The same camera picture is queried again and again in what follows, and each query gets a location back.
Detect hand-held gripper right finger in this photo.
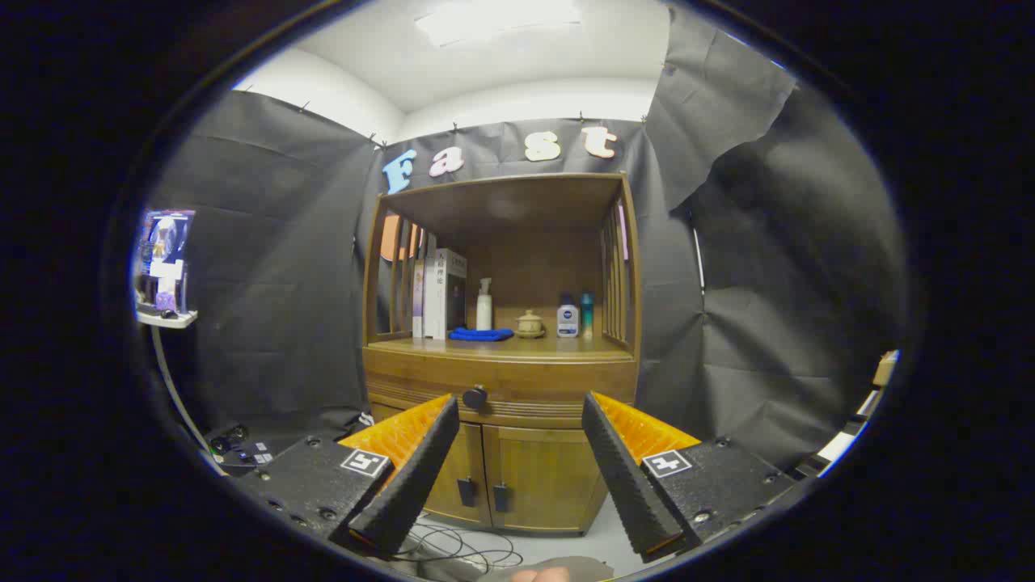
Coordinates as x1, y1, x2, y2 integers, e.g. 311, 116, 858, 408
581, 391, 797, 564

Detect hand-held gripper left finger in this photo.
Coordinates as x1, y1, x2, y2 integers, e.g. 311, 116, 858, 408
234, 394, 460, 559

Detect wooden drawer with black knob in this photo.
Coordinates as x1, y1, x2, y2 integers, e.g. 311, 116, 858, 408
364, 348, 640, 429

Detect wooden countertop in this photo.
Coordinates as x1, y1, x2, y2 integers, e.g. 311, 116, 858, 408
368, 327, 636, 362

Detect wooden cabinet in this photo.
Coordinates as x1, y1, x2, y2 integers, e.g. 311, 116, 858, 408
360, 172, 644, 537

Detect black floor device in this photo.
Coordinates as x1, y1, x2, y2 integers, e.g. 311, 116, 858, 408
206, 420, 284, 478

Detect thick white book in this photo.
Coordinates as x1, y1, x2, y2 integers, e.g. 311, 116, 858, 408
425, 248, 467, 340

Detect black floor cables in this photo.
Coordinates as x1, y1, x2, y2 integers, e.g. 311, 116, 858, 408
392, 521, 525, 575

